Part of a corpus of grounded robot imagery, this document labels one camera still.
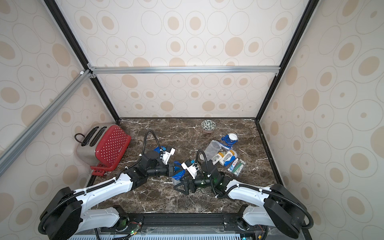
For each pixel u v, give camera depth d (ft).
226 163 3.04
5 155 1.67
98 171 2.94
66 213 1.33
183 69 3.06
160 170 2.24
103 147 2.74
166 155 2.39
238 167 3.02
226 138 3.49
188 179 2.17
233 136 3.49
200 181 2.20
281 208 1.38
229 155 3.16
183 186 2.16
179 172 2.49
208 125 3.70
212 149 3.30
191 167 2.26
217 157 3.10
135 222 2.39
